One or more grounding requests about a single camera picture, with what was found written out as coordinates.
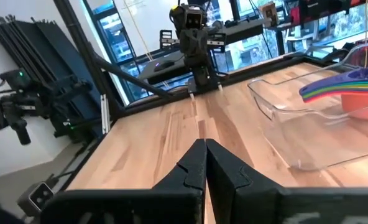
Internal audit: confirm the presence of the orange measuring cup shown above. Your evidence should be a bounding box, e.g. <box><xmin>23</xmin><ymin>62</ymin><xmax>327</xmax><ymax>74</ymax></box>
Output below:
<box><xmin>303</xmin><ymin>87</ymin><xmax>368</xmax><ymax>121</ymax></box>

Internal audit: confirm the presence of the teal measuring cup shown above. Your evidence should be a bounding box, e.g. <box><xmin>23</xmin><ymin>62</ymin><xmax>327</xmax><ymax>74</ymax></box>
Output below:
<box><xmin>300</xmin><ymin>78</ymin><xmax>368</xmax><ymax>98</ymax></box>

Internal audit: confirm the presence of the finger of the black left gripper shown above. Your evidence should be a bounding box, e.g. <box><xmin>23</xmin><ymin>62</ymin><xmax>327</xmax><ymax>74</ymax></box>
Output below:
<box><xmin>193</xmin><ymin>30</ymin><xmax>209</xmax><ymax>68</ymax></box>
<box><xmin>180</xmin><ymin>30</ymin><xmax>195</xmax><ymax>68</ymax></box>

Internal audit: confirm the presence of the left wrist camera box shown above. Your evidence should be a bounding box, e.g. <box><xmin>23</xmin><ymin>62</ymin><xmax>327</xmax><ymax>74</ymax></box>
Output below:
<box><xmin>183</xmin><ymin>11</ymin><xmax>204</xmax><ymax>30</ymax></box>

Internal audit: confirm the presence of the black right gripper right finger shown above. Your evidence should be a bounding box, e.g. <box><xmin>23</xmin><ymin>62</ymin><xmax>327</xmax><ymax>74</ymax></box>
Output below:
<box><xmin>206</xmin><ymin>139</ymin><xmax>285</xmax><ymax>224</ymax></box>

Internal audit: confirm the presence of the large glass window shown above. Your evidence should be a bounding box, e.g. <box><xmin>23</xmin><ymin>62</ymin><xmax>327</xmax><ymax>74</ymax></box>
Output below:
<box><xmin>84</xmin><ymin>0</ymin><xmax>368</xmax><ymax>103</ymax></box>

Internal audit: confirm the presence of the yellow measuring cup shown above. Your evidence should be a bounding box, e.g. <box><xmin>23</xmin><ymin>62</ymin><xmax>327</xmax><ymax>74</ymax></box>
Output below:
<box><xmin>301</xmin><ymin>82</ymin><xmax>368</xmax><ymax>101</ymax></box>

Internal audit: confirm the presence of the silver frame bracket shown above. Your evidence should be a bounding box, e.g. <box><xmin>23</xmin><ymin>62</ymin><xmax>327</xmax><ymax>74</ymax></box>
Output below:
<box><xmin>100</xmin><ymin>93</ymin><xmax>112</xmax><ymax>135</ymax></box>

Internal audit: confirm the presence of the clear plastic basket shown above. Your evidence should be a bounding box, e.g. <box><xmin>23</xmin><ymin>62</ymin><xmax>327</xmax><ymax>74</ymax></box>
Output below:
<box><xmin>247</xmin><ymin>41</ymin><xmax>368</xmax><ymax>172</ymax></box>

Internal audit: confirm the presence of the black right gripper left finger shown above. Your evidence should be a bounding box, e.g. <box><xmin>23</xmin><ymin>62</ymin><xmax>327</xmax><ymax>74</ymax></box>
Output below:
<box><xmin>152</xmin><ymin>139</ymin><xmax>207</xmax><ymax>224</ymax></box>

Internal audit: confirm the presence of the yellow hanging cord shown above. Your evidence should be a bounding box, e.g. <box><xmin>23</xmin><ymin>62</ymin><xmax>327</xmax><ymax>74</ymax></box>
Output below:
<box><xmin>363</xmin><ymin>0</ymin><xmax>368</xmax><ymax>70</ymax></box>

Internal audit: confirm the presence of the black aluminium rig frame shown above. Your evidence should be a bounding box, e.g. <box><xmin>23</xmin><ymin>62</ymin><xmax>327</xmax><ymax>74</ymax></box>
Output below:
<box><xmin>52</xmin><ymin>0</ymin><xmax>331</xmax><ymax>192</ymax></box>

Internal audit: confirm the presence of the small navy measuring cup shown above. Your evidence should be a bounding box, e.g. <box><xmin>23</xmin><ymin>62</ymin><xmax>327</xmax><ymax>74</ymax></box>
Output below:
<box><xmin>298</xmin><ymin>67</ymin><xmax>368</xmax><ymax>96</ymax></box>

